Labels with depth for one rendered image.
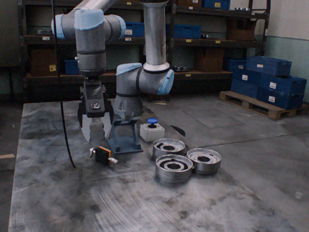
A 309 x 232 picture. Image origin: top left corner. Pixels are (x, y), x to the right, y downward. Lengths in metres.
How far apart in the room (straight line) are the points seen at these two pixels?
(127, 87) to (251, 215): 0.81
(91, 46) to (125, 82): 0.58
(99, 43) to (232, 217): 0.53
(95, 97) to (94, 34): 0.16
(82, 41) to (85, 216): 0.42
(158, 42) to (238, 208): 0.74
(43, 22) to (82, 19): 3.98
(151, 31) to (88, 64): 0.49
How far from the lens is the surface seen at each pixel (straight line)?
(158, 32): 1.20
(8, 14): 4.50
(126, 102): 1.33
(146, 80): 1.27
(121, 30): 0.87
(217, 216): 0.71
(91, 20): 0.75
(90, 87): 0.77
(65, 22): 0.92
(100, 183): 0.80
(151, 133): 1.05
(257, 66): 4.76
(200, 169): 0.86
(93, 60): 0.76
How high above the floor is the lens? 1.21
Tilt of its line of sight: 18 degrees down
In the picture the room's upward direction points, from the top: 3 degrees clockwise
